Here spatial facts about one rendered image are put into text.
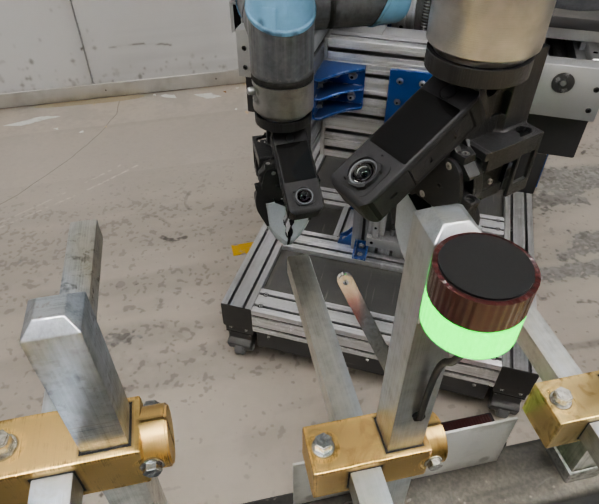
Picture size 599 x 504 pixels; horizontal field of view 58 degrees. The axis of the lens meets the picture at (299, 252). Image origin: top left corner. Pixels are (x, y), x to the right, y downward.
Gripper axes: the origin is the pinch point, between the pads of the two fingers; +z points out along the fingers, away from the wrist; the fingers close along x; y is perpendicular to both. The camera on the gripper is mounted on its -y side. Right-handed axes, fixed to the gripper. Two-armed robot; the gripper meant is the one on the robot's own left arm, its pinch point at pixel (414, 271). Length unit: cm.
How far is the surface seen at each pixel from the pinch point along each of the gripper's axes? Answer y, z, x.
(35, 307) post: -29.4, -10.4, 2.4
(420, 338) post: -6.9, -3.2, -7.8
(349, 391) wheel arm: -6.1, 14.6, 0.1
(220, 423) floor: -4, 101, 53
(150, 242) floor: 7, 101, 135
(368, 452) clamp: -9.0, 13.5, -6.7
